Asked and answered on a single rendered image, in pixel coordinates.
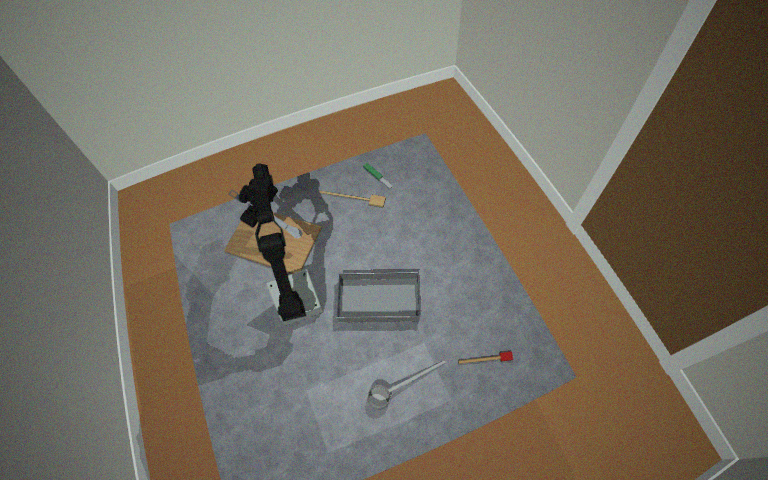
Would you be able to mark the light wooden board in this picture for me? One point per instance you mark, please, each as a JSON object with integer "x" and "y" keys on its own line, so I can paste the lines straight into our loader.
{"x": 297, "y": 250}

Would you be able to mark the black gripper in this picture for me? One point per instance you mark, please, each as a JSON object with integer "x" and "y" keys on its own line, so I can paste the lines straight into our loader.
{"x": 249, "y": 216}

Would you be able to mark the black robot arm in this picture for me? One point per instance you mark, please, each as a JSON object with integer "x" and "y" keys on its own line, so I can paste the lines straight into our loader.
{"x": 272, "y": 245}

